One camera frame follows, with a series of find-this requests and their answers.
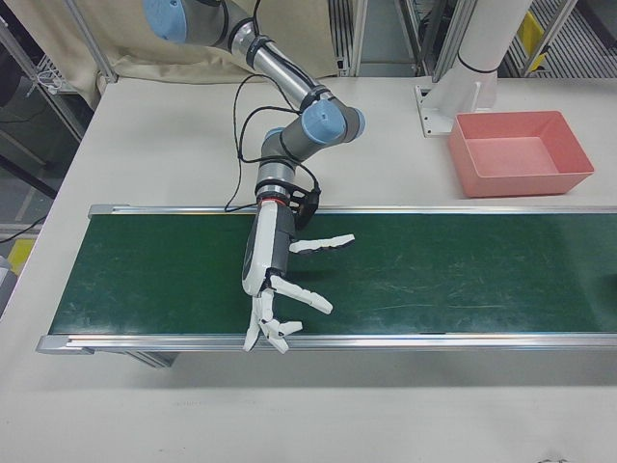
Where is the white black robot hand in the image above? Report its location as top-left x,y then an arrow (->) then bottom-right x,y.
240,200 -> 357,356

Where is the pink plastic box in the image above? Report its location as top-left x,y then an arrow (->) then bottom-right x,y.
447,109 -> 596,199

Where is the green conveyor belt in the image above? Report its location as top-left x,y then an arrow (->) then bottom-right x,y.
37,204 -> 617,370

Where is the aluminium profile rack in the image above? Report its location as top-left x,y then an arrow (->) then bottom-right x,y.
327,0 -> 617,78

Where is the beige curtain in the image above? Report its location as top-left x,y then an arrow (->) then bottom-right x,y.
9,0 -> 356,86

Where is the white cylindrical column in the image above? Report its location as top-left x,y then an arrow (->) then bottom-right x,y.
456,0 -> 531,115

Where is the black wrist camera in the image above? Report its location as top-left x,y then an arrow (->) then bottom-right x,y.
288,185 -> 322,231

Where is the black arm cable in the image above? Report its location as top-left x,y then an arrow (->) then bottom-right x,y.
225,71 -> 319,213

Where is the white mounting bracket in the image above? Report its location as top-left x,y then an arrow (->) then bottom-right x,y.
415,80 -> 483,140

